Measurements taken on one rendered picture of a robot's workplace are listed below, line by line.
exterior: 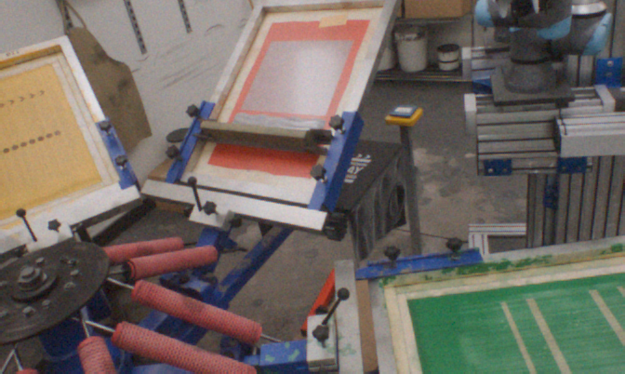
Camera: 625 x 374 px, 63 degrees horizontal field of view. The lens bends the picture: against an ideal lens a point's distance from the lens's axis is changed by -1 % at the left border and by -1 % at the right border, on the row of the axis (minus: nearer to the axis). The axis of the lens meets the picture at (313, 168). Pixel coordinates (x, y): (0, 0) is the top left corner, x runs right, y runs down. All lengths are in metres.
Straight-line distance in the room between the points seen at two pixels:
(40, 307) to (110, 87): 2.64
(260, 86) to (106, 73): 1.95
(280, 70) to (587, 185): 1.18
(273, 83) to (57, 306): 1.04
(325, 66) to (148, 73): 2.36
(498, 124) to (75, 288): 1.28
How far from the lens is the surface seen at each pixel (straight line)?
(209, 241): 1.51
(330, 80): 1.71
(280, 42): 1.93
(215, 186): 1.65
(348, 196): 1.81
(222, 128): 1.66
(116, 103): 3.69
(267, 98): 1.79
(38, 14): 3.50
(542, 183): 2.15
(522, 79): 1.68
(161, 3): 4.07
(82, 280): 1.16
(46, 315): 1.12
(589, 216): 2.19
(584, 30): 1.61
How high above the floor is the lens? 1.92
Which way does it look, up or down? 29 degrees down
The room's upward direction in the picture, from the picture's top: 11 degrees counter-clockwise
